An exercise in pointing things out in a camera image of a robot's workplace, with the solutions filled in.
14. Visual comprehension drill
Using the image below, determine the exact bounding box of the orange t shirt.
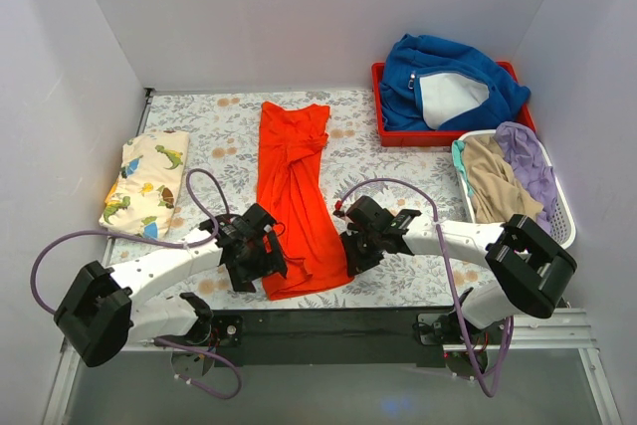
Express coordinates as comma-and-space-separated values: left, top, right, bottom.
257, 102, 352, 301

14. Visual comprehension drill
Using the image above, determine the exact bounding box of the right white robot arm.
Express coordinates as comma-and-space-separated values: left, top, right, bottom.
334, 196, 577, 343

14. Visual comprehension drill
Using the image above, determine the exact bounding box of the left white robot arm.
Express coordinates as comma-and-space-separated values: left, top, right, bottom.
54, 204, 288, 367

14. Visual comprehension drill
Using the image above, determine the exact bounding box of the floral tablecloth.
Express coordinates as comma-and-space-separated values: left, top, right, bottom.
97, 90, 558, 311

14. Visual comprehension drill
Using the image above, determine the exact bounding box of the dinosaur print folded cloth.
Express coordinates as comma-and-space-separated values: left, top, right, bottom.
100, 129, 190, 240

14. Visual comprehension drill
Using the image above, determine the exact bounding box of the beige garment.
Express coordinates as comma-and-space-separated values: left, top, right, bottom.
462, 134, 543, 224

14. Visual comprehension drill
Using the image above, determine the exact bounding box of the blue zip jacket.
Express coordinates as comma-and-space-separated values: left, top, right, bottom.
378, 34, 531, 131

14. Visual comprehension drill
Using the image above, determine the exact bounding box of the purple garment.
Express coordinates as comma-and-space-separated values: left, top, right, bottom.
494, 121, 558, 233

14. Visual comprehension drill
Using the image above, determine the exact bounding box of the red plastic tray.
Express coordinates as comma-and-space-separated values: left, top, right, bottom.
370, 61, 536, 147

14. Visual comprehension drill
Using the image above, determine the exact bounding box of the white laundry basket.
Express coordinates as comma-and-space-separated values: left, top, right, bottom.
452, 129, 575, 249

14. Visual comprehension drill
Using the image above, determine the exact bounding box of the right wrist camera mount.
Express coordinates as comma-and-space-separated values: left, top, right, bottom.
333, 199, 348, 219

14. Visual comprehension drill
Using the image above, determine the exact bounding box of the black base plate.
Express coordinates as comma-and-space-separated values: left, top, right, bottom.
209, 307, 467, 367

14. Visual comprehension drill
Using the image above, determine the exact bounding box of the aluminium frame rail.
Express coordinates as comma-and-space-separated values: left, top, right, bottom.
44, 309, 620, 424

